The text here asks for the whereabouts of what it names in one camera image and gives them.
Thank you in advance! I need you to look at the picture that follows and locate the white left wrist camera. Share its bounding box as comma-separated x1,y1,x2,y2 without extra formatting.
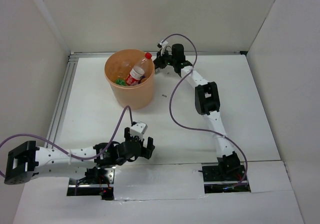
130,121,148,136

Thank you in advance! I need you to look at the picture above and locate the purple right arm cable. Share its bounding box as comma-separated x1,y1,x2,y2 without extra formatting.
168,33,249,187

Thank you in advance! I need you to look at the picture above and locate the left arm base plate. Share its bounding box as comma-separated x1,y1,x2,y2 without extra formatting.
66,166,115,201

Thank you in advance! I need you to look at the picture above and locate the orange plastic bin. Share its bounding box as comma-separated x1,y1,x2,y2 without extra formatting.
104,49,155,110

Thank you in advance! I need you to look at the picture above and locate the green plastic bottle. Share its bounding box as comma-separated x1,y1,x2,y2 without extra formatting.
114,78,127,87

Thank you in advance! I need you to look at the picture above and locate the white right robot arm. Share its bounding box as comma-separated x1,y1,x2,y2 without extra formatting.
153,40,241,180

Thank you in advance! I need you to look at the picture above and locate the aluminium frame rail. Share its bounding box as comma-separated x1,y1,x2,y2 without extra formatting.
46,53,79,144
68,50,248,59

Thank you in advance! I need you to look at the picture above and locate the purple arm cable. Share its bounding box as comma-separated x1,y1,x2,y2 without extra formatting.
168,33,249,187
0,105,137,179

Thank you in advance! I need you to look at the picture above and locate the aluminium frame rail left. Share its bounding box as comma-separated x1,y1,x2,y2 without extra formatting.
46,53,79,144

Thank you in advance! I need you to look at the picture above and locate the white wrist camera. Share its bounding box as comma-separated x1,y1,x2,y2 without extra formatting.
157,40,169,51
130,121,148,136

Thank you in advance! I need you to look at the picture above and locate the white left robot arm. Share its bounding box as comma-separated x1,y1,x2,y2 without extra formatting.
4,127,155,185

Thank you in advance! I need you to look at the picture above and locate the clear bottle red label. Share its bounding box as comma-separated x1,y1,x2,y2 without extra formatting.
125,52,152,86

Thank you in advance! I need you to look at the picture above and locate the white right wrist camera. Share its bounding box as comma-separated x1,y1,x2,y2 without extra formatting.
157,40,169,51

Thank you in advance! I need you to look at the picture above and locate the aluminium frame rail back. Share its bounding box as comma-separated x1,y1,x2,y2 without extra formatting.
68,50,248,59

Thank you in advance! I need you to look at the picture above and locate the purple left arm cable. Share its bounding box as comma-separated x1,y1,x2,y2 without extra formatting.
0,105,137,179

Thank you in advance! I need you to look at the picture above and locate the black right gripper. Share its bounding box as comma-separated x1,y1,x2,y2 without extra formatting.
153,48,177,70

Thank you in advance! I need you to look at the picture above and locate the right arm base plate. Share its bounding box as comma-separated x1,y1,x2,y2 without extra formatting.
198,164,251,194

